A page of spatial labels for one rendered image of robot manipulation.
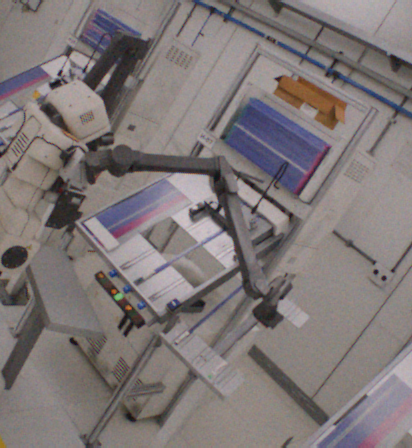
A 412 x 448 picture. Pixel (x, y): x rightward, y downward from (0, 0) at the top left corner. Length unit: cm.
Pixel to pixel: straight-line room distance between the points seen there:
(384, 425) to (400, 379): 20
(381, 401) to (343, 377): 188
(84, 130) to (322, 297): 255
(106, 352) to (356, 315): 181
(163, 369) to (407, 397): 114
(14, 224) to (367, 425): 144
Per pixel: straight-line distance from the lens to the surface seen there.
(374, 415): 213
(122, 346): 288
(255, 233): 250
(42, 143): 190
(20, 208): 205
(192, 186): 281
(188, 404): 238
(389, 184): 397
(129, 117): 359
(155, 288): 239
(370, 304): 393
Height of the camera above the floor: 167
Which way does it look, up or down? 13 degrees down
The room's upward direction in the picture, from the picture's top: 32 degrees clockwise
